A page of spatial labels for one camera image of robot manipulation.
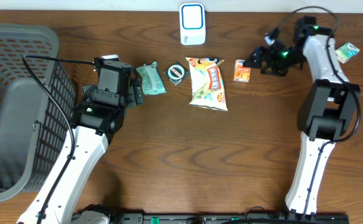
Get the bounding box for left black cable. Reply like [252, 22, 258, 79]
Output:
[21, 54, 96, 224]

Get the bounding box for grey plastic shopping basket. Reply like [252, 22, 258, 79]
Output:
[0, 24, 76, 202]

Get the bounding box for teal tissue pack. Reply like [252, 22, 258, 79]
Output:
[335, 42, 360, 63]

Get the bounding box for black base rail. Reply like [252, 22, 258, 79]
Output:
[71, 212, 351, 224]

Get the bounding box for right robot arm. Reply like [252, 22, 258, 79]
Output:
[243, 16, 361, 218]

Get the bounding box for orange tissue pack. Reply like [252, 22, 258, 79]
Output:
[233, 59, 250, 83]

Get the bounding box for yellow snack bag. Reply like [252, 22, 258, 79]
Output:
[185, 57, 228, 111]

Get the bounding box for black cable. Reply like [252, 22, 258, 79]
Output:
[270, 6, 362, 215]
[21, 54, 96, 224]

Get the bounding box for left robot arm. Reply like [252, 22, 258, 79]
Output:
[18, 55, 144, 223]

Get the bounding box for dark green round-label box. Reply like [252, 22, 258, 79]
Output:
[163, 62, 190, 86]

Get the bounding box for pale teal wet-wipe pack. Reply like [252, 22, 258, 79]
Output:
[136, 61, 166, 95]

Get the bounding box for right black cable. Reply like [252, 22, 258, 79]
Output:
[270, 6, 362, 215]

